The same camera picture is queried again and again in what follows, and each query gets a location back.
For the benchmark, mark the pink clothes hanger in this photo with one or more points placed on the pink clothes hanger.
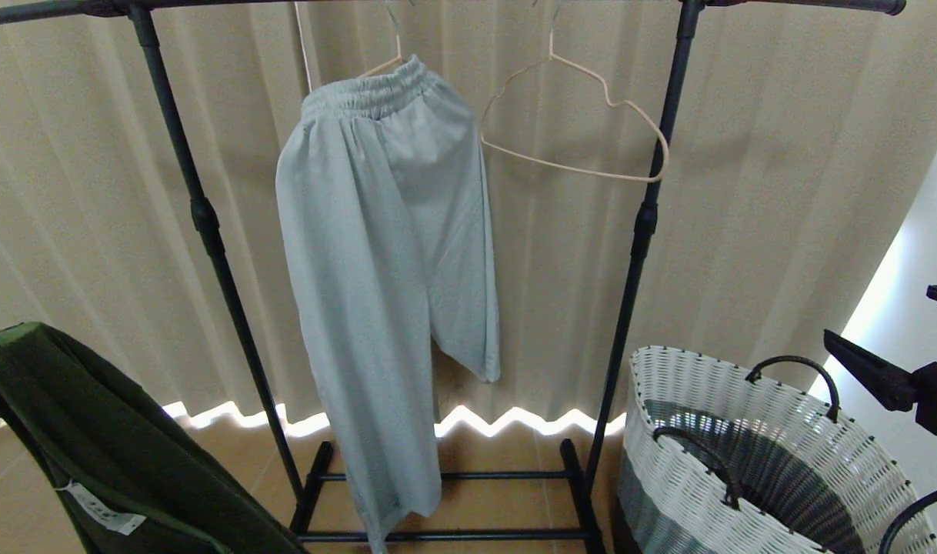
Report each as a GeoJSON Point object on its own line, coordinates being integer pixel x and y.
{"type": "Point", "coordinates": [395, 58]}
{"type": "Point", "coordinates": [576, 170]}

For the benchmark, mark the pale grey trousers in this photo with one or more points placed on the pale grey trousers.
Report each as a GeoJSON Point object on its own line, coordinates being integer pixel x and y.
{"type": "Point", "coordinates": [361, 269]}

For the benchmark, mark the green printed shirt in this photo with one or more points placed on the green printed shirt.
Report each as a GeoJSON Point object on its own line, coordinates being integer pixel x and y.
{"type": "Point", "coordinates": [91, 415]}

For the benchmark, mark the white laundry basket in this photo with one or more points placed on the white laundry basket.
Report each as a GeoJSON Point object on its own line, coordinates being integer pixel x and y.
{"type": "Point", "coordinates": [745, 462]}

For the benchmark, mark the black clothes rack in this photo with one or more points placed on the black clothes rack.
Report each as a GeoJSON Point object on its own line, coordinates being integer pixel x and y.
{"type": "Point", "coordinates": [207, 223]}

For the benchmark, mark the beige curtain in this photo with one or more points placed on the beige curtain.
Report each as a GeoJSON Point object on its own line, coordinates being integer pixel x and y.
{"type": "Point", "coordinates": [784, 154]}

